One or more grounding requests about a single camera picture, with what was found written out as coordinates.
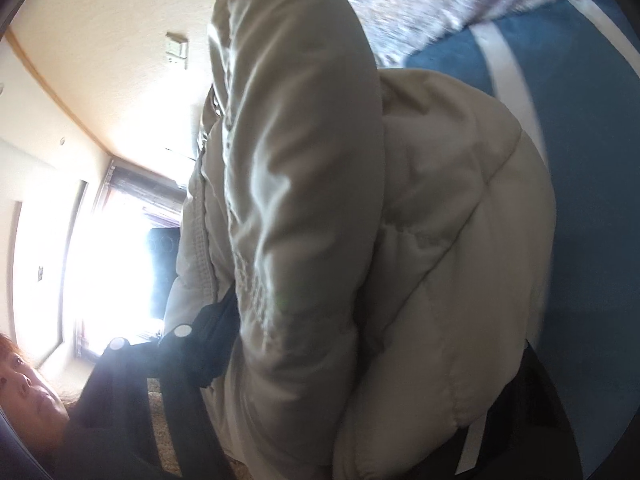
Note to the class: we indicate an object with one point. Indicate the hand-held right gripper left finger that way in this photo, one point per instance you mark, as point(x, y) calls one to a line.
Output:
point(210, 345)

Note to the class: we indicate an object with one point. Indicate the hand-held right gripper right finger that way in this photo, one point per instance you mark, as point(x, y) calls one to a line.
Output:
point(540, 410)

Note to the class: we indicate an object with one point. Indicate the white puffer jacket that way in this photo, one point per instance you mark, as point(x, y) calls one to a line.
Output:
point(310, 210)

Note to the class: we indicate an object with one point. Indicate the window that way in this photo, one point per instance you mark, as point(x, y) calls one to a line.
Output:
point(115, 260)

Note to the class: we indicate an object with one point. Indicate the blue white-striped bed sheet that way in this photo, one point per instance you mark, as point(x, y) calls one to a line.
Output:
point(585, 185)

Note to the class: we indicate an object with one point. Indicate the small wall plate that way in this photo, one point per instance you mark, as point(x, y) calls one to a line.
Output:
point(40, 273)

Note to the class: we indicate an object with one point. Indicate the white wall switch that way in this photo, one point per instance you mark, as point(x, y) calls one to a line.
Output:
point(177, 50)

